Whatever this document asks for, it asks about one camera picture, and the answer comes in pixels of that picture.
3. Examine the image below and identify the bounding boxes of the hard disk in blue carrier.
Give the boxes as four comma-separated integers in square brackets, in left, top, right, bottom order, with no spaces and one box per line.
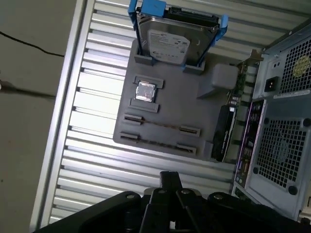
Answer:
[128,0,230,70]

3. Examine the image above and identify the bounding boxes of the grey power supply unit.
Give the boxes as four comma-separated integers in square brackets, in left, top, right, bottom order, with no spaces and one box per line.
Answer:
[261,31,311,99]

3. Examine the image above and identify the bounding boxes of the graphics card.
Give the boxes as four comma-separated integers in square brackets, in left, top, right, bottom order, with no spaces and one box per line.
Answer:
[211,50,264,163]

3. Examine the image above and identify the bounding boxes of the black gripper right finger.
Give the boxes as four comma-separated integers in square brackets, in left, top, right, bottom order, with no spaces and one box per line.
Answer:
[170,171,311,233]

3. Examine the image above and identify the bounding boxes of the silver CPU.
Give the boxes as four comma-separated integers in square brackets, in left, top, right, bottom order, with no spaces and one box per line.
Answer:
[135,81,158,102]

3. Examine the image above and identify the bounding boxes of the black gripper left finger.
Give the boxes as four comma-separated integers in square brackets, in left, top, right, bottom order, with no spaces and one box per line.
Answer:
[31,171,171,233]

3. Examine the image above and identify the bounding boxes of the black PC case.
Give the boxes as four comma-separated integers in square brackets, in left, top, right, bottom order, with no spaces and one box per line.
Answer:
[232,19,311,221]

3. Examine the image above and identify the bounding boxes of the blue RAM stick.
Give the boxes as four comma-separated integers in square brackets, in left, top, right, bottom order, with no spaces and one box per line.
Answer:
[123,116,201,135]

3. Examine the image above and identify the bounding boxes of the black floor cable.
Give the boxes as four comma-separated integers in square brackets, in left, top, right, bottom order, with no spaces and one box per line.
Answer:
[0,30,65,58]

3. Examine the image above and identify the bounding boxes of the grey parts rack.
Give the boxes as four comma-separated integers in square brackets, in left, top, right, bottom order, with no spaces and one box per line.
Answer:
[113,37,240,162]

